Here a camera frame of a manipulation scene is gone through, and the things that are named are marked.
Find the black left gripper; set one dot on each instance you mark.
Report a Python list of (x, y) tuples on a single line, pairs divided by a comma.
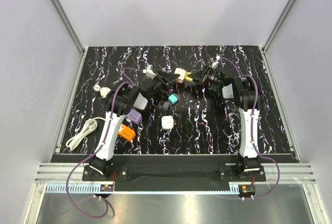
[(166, 79)]

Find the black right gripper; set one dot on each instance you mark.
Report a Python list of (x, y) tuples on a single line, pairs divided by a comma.
[(202, 75)]

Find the yellow plug adapter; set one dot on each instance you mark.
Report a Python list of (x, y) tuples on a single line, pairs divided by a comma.
[(187, 77)]

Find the teal plug adapter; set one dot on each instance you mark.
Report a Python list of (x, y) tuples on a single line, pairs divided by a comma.
[(173, 98)]

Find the dark purple plug adapter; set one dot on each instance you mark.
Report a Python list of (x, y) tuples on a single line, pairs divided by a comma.
[(166, 106)]

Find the white pink socket adapter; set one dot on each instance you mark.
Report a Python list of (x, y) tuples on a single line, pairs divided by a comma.
[(182, 73)]

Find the purple power strip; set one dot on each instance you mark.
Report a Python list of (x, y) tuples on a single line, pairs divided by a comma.
[(134, 116)]

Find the white cube socket adapter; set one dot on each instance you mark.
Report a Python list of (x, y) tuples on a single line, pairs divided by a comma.
[(168, 122)]

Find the orange power strip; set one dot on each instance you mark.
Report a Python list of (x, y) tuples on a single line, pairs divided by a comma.
[(127, 133)]

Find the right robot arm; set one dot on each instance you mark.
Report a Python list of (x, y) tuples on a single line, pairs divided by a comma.
[(246, 97)]

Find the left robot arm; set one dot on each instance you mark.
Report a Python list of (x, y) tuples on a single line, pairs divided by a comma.
[(119, 102)]

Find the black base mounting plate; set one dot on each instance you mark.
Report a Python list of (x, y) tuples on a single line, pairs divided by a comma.
[(125, 173)]

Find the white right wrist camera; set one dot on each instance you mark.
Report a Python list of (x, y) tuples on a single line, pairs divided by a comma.
[(215, 62)]

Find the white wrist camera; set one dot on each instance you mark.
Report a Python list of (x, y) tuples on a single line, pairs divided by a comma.
[(148, 71), (215, 62)]

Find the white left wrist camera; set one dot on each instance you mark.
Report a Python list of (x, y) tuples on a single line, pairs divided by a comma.
[(148, 71)]

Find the white plug with cord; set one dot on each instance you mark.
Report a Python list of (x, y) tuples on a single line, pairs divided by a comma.
[(103, 91)]

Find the aluminium frame rail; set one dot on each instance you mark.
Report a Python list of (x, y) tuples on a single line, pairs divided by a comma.
[(69, 28)]

